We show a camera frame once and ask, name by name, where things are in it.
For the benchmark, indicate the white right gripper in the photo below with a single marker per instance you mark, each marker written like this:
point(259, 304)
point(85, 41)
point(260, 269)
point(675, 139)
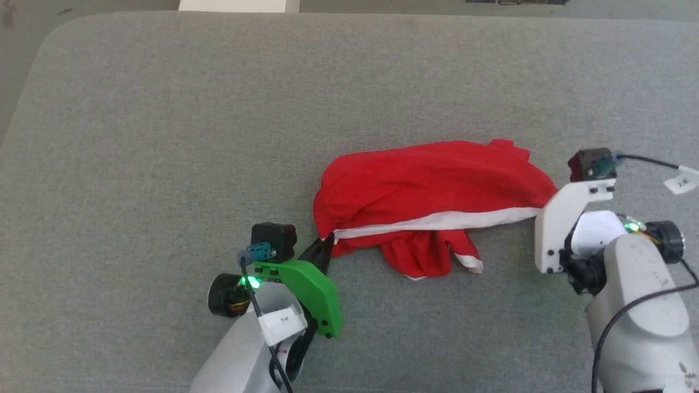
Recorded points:
point(568, 218)

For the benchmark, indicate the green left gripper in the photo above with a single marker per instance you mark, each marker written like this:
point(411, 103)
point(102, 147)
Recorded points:
point(306, 289)

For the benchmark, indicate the red shorts with white trim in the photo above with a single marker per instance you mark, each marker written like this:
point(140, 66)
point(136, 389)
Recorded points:
point(426, 191)

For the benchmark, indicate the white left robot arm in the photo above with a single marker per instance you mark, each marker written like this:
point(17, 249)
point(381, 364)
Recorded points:
point(240, 349)

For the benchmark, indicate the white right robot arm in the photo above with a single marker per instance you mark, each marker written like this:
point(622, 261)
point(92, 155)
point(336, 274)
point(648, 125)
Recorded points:
point(639, 305)

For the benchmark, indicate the grey fabric sofa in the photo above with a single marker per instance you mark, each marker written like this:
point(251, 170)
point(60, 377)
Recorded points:
point(164, 164)

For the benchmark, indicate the white box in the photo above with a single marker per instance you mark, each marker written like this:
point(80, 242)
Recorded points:
point(237, 5)

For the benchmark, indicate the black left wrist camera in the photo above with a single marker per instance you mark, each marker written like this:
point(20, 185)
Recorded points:
point(273, 240)

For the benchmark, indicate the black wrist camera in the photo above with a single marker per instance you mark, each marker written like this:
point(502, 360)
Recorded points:
point(590, 164)
point(273, 240)

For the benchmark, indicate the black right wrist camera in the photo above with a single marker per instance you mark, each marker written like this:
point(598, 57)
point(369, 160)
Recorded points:
point(590, 164)

